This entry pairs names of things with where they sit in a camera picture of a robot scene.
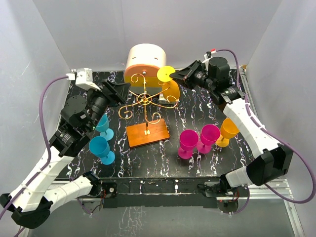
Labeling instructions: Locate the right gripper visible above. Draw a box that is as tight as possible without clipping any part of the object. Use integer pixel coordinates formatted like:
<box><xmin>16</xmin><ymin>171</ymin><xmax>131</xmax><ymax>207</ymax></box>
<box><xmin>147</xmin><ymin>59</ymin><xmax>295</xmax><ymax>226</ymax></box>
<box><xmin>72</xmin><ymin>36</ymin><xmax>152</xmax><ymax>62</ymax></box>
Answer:
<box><xmin>169</xmin><ymin>60</ymin><xmax>215</xmax><ymax>92</ymax></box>

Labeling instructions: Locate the black marble mat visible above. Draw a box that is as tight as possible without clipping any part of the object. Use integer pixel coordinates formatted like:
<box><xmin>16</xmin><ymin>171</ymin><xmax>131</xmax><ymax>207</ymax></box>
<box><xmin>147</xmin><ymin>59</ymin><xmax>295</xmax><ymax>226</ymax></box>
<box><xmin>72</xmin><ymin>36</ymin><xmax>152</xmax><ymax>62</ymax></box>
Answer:
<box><xmin>53</xmin><ymin>69</ymin><xmax>265</xmax><ymax>178</ymax></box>

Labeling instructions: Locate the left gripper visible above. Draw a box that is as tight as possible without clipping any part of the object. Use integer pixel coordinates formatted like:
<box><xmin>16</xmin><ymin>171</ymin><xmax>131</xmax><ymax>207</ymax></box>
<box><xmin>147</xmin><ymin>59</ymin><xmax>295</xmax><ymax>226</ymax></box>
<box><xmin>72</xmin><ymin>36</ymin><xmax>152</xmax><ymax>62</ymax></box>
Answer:
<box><xmin>85</xmin><ymin>79</ymin><xmax>130</xmax><ymax>132</ymax></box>

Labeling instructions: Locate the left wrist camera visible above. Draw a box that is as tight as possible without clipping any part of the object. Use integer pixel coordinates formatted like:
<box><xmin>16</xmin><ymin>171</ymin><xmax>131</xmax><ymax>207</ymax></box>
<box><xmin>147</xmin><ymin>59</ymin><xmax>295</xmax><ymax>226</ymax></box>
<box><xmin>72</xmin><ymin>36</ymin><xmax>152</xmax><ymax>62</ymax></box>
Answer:
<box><xmin>66</xmin><ymin>68</ymin><xmax>101</xmax><ymax>91</ymax></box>

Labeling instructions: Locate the blue wine glass rear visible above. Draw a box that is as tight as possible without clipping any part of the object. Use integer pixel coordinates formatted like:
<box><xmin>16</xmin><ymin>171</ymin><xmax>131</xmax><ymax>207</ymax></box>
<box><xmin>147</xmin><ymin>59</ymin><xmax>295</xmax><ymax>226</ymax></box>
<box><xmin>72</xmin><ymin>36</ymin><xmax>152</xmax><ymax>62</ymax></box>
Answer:
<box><xmin>96</xmin><ymin>114</ymin><xmax>114</xmax><ymax>141</ymax></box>

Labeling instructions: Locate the pink yellow cylinder box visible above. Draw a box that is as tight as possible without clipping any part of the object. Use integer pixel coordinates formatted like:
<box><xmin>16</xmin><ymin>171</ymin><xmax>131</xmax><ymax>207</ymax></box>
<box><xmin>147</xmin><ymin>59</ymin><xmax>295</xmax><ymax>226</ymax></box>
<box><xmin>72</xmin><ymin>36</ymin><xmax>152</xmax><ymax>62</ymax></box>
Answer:
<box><xmin>124</xmin><ymin>43</ymin><xmax>166</xmax><ymax>95</ymax></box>

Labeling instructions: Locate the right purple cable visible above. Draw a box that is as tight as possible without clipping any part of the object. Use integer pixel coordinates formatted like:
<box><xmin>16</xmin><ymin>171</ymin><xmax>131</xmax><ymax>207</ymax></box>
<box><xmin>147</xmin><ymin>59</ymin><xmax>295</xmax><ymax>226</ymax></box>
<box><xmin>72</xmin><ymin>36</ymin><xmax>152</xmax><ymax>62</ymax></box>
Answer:
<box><xmin>217</xmin><ymin>48</ymin><xmax>316</xmax><ymax>204</ymax></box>

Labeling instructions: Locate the orange wine glass front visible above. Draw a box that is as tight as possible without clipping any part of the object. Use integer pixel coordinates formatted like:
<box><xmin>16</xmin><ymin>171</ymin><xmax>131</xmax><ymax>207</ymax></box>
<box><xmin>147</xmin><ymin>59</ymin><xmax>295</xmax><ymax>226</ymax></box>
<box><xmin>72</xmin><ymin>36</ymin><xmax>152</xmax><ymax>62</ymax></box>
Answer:
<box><xmin>216</xmin><ymin>118</ymin><xmax>239</xmax><ymax>148</ymax></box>

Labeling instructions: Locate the small white box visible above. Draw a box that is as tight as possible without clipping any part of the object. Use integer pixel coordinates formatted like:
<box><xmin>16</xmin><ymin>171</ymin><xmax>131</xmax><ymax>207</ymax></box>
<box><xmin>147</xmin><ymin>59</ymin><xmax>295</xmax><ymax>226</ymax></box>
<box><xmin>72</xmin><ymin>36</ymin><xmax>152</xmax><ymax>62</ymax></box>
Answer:
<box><xmin>158</xmin><ymin>93</ymin><xmax>170</xmax><ymax>104</ymax></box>

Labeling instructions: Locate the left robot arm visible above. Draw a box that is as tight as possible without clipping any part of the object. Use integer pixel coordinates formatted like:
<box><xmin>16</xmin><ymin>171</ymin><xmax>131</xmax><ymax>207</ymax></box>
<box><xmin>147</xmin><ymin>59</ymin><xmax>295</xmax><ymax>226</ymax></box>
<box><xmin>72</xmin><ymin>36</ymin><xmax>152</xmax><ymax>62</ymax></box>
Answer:
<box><xmin>0</xmin><ymin>79</ymin><xmax>131</xmax><ymax>229</ymax></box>

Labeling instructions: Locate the purple cable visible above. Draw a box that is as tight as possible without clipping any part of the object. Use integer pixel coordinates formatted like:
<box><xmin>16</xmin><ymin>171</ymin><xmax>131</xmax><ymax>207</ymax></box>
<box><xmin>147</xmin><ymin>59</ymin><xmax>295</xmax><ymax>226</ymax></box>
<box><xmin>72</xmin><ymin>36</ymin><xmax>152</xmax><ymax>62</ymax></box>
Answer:
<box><xmin>0</xmin><ymin>75</ymin><xmax>75</xmax><ymax>237</ymax></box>
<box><xmin>217</xmin><ymin>48</ymin><xmax>316</xmax><ymax>204</ymax></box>

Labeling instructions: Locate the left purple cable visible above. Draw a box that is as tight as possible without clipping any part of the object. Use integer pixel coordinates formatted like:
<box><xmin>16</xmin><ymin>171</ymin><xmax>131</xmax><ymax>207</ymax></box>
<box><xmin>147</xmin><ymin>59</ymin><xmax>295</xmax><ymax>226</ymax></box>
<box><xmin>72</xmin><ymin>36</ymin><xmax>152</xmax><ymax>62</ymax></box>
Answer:
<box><xmin>0</xmin><ymin>75</ymin><xmax>75</xmax><ymax>237</ymax></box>

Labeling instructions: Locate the aluminium frame rail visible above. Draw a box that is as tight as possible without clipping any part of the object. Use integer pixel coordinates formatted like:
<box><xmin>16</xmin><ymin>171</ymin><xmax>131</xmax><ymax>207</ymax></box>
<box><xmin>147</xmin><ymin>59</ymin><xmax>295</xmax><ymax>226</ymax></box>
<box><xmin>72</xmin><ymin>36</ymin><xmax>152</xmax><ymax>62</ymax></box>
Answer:
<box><xmin>37</xmin><ymin>183</ymin><xmax>305</xmax><ymax>237</ymax></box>

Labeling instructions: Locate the blue wine glass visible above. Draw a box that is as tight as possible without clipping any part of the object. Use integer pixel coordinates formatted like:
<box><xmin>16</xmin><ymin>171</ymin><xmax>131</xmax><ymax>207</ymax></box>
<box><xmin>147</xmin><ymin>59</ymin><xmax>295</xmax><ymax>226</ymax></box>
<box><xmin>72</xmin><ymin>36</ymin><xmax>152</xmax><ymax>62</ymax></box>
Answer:
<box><xmin>96</xmin><ymin>114</ymin><xmax>114</xmax><ymax>141</ymax></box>
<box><xmin>89</xmin><ymin>136</ymin><xmax>115</xmax><ymax>165</ymax></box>

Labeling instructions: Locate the gold wire glass rack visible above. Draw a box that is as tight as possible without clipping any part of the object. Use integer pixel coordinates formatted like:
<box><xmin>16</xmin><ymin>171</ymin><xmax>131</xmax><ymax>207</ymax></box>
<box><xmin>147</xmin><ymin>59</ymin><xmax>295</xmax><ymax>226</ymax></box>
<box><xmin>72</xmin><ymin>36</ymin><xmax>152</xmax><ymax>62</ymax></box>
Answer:
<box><xmin>118</xmin><ymin>74</ymin><xmax>178</xmax><ymax>135</ymax></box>

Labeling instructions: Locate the wooden rack base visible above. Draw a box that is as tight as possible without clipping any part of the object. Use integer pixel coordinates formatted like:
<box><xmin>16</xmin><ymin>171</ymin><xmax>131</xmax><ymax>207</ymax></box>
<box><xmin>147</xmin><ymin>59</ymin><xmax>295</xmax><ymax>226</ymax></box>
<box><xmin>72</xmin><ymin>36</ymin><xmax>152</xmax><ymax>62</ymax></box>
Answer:
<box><xmin>126</xmin><ymin>118</ymin><xmax>170</xmax><ymax>148</ymax></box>

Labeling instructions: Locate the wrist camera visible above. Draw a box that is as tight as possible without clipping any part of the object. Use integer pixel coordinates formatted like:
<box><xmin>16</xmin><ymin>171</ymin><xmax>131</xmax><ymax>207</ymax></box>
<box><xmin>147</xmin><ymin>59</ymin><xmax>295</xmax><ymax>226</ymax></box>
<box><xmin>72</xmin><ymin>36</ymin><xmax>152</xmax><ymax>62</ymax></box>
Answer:
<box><xmin>66</xmin><ymin>68</ymin><xmax>101</xmax><ymax>91</ymax></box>
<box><xmin>204</xmin><ymin>48</ymin><xmax>217</xmax><ymax>60</ymax></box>

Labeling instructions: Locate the magenta wine glass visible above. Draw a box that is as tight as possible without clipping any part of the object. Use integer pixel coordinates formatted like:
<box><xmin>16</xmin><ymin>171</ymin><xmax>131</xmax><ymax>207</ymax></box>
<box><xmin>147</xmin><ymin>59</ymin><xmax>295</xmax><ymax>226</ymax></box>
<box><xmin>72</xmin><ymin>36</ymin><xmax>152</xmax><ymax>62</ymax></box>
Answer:
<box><xmin>178</xmin><ymin>129</ymin><xmax>199</xmax><ymax>159</ymax></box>
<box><xmin>197</xmin><ymin>124</ymin><xmax>221</xmax><ymax>154</ymax></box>

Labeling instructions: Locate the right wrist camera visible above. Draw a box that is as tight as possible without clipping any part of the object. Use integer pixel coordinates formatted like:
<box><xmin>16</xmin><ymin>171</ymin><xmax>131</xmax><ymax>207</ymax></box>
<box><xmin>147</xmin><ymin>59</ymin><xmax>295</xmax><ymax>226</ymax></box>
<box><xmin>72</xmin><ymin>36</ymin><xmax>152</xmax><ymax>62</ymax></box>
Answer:
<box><xmin>204</xmin><ymin>48</ymin><xmax>217</xmax><ymax>60</ymax></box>

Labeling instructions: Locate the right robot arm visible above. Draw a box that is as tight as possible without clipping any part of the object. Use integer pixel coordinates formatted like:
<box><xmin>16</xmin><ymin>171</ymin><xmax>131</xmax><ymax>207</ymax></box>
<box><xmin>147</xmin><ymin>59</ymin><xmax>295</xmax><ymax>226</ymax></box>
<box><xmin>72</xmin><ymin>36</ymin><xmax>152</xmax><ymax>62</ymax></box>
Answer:
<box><xmin>170</xmin><ymin>57</ymin><xmax>293</xmax><ymax>196</ymax></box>

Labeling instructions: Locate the orange wine glass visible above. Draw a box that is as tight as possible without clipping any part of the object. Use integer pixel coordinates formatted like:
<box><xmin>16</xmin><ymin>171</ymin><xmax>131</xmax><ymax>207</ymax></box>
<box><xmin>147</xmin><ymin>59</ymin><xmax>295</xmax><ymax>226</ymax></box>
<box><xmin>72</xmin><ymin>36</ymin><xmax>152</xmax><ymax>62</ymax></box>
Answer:
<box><xmin>216</xmin><ymin>118</ymin><xmax>239</xmax><ymax>148</ymax></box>
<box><xmin>157</xmin><ymin>66</ymin><xmax>180</xmax><ymax>102</ymax></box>

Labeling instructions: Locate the blue wine glass front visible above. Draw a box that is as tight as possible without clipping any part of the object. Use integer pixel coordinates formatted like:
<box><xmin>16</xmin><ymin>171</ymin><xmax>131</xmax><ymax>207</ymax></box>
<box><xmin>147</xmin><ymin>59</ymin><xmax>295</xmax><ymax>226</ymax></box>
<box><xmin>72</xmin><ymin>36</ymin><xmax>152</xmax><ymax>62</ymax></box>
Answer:
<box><xmin>89</xmin><ymin>136</ymin><xmax>115</xmax><ymax>165</ymax></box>

